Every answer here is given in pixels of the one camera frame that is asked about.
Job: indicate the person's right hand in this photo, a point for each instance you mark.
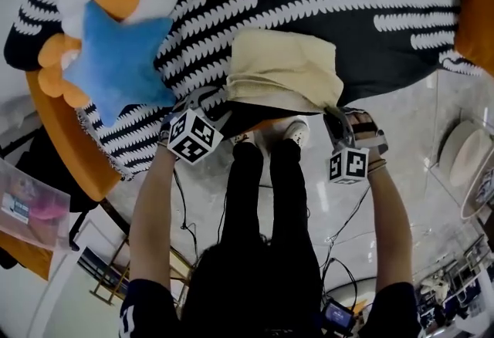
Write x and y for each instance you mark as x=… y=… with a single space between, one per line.
x=361 y=124

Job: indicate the person's right white shoe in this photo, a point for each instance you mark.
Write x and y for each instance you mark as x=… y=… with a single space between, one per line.
x=297 y=132

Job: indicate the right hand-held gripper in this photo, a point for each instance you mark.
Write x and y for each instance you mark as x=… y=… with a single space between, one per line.
x=347 y=163

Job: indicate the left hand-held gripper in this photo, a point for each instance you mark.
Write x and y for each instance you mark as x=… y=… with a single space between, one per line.
x=193 y=136

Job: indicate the orange flower pillow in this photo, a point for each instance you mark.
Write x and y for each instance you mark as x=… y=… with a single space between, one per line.
x=54 y=78

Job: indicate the person's left forearm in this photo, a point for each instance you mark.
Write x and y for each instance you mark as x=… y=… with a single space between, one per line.
x=150 y=220

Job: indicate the wooden rattan rack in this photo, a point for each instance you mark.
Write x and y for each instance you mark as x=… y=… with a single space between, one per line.
x=116 y=274

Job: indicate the flat orange cushion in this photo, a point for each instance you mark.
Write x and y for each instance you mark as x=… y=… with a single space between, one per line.
x=23 y=255

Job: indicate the person's right forearm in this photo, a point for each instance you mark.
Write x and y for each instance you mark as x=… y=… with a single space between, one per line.
x=390 y=228

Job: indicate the person's left white shoe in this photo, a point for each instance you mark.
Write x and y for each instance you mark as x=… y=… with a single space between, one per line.
x=243 y=137

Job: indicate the round cream coffee table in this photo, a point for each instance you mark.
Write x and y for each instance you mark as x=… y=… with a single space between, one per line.
x=463 y=166

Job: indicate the large orange cushion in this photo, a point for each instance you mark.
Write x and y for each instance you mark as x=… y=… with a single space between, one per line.
x=476 y=12

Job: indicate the small device with purple screen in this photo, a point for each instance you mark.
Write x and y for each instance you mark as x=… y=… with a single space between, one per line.
x=337 y=315

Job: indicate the person's white shoe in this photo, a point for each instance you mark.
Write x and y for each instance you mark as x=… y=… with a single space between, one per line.
x=243 y=137
x=297 y=132

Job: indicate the blue star pillow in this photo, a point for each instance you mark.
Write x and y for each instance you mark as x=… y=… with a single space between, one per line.
x=119 y=62

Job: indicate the grey blue cloth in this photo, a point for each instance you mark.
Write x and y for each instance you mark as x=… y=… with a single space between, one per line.
x=486 y=188

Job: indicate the person's navy shirt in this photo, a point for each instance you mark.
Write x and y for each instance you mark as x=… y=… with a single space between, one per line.
x=146 y=309

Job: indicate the cream cloth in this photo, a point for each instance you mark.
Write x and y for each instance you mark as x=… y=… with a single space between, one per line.
x=285 y=66

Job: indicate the person's black trousers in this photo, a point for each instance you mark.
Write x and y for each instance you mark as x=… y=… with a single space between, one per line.
x=262 y=251

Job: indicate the clear plastic storage box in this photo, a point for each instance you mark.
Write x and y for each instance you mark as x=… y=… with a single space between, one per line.
x=31 y=205

